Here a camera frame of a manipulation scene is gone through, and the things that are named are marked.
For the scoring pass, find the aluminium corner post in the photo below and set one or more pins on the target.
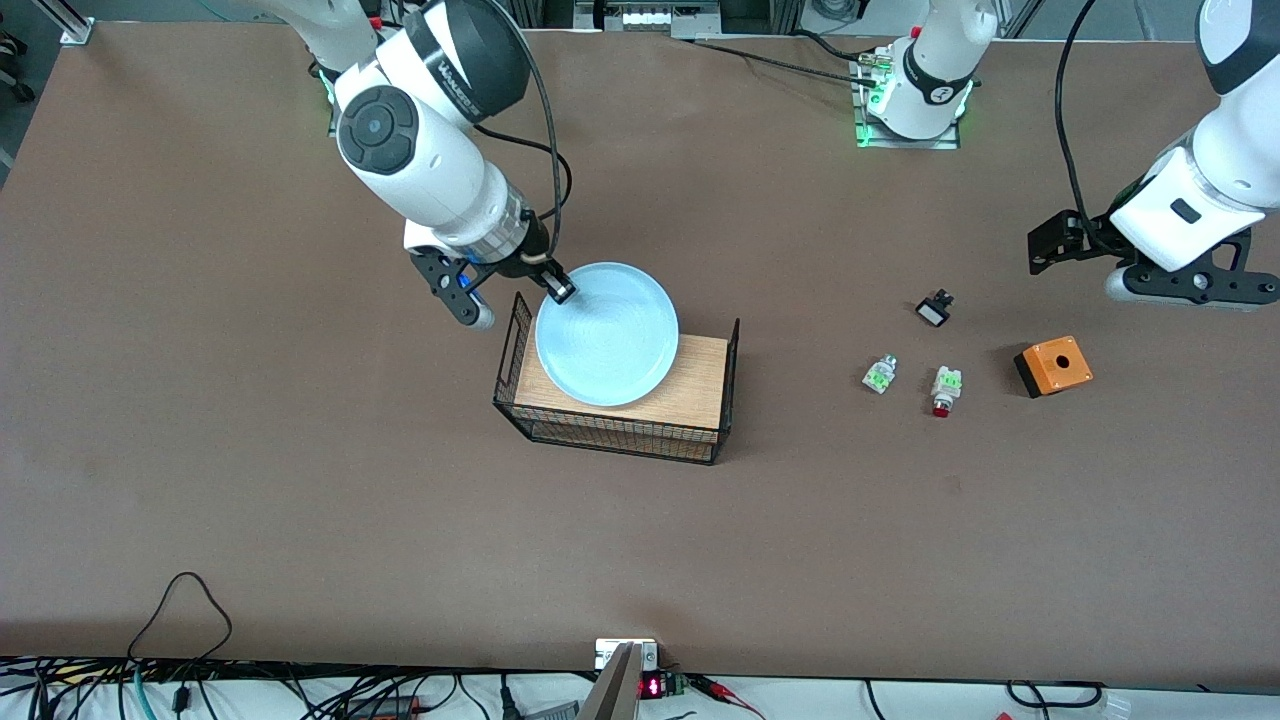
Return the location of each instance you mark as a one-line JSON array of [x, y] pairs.
[[70, 28]]

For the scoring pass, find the grey metal mounting bar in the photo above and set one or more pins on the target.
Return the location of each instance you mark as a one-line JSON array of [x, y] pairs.
[[612, 695]]

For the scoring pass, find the red digit display module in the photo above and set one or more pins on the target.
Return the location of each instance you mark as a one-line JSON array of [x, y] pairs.
[[652, 687]]

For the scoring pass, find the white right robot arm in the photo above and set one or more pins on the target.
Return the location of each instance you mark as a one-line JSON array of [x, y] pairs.
[[420, 150]]

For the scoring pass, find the green push button switch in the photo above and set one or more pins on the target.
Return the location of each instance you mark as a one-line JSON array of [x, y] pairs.
[[879, 375]]

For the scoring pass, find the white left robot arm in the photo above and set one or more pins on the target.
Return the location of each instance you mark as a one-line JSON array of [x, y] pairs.
[[1230, 150]]

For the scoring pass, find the orange button enclosure box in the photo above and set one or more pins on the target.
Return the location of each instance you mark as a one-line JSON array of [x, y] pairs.
[[1058, 364]]

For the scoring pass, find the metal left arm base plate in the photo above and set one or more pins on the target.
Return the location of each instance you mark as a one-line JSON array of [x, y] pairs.
[[905, 143]]

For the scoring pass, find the aluminium frame with power strip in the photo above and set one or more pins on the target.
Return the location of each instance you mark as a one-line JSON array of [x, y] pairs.
[[660, 18]]

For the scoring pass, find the black white push button switch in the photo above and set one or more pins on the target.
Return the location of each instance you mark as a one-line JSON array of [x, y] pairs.
[[934, 310]]

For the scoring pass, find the red push button switch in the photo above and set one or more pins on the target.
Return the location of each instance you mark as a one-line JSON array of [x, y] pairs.
[[946, 388]]

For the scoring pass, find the light blue round plate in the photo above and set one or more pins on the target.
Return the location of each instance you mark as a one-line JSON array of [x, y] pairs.
[[607, 335]]

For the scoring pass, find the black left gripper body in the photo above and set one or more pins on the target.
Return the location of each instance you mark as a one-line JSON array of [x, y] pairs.
[[1096, 233]]

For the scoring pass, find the black power adapter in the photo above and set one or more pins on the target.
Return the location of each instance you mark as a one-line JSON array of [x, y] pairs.
[[385, 708]]

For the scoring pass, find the silver metal bracket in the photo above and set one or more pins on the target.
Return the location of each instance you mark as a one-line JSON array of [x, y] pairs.
[[606, 652]]

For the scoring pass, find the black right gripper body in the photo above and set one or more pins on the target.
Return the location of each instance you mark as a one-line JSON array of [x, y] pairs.
[[531, 254]]

